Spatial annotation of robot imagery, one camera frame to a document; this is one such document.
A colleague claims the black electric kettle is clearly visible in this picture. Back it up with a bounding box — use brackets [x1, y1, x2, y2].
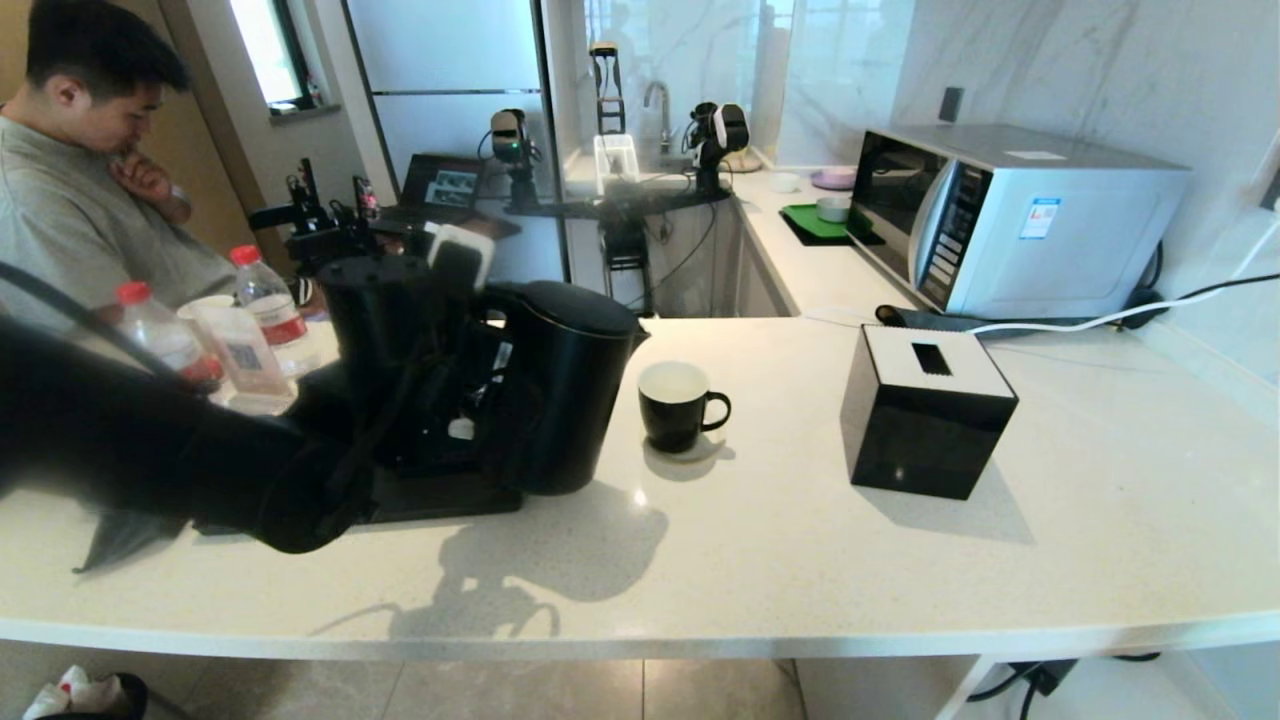
[480, 280, 651, 496]

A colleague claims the black rectangular serving tray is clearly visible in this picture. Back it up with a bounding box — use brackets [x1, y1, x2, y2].
[365, 470, 526, 526]

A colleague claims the brown wooden desk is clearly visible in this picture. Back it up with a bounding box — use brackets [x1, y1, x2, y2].
[350, 212, 523, 301]

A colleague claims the black laptop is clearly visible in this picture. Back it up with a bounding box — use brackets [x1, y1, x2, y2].
[380, 152, 489, 239]

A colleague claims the clear water bottle red cap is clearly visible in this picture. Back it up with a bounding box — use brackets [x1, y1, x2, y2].
[113, 282, 226, 393]
[230, 245, 311, 376]

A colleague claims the black teleoperation rig stand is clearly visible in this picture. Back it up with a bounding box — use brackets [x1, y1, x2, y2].
[505, 40, 736, 319]

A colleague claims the black mug white inside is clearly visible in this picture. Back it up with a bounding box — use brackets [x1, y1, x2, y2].
[638, 361, 733, 454]

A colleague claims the translucent white plastic cup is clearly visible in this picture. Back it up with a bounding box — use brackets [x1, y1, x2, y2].
[178, 295, 299, 416]

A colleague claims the white translucent basket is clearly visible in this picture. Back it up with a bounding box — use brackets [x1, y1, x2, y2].
[594, 135, 641, 196]

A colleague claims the chrome kitchen faucet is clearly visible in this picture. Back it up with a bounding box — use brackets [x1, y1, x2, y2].
[643, 80, 676, 159]

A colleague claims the white refrigerator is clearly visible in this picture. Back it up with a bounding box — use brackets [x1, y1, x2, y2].
[340, 0, 576, 319]

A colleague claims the green and black tray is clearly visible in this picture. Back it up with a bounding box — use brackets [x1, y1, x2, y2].
[779, 203, 886, 247]

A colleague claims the dark grey cloth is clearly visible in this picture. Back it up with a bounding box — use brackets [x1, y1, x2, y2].
[75, 510, 191, 573]

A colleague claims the person in grey shirt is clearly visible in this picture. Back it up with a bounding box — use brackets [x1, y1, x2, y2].
[0, 0, 241, 331]

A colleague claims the black tissue box white lid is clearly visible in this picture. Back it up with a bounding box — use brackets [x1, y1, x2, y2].
[838, 325, 1021, 501]

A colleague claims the black trash bin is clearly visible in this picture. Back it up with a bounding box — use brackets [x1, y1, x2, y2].
[22, 672, 151, 720]

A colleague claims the white crumpled paper trash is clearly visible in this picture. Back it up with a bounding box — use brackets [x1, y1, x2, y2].
[25, 665, 126, 720]

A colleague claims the silver microwave oven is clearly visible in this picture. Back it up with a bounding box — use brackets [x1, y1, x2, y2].
[848, 124, 1193, 321]

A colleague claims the grey power adapter brick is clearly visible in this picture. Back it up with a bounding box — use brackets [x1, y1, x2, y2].
[1005, 658, 1079, 698]

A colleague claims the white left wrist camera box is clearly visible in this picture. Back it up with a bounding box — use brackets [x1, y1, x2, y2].
[425, 222, 496, 291]

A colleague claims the window with dark frame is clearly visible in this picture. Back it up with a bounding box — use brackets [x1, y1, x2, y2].
[225, 0, 321, 116]

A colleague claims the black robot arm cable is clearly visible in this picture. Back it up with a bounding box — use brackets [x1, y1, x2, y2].
[0, 260, 201, 386]

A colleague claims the white power cable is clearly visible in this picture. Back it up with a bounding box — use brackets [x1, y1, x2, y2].
[965, 215, 1280, 336]

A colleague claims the black adapter cable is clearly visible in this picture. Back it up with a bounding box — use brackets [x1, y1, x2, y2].
[965, 650, 1166, 720]

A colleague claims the black power cable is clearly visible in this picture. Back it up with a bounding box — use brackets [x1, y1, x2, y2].
[1120, 272, 1280, 319]

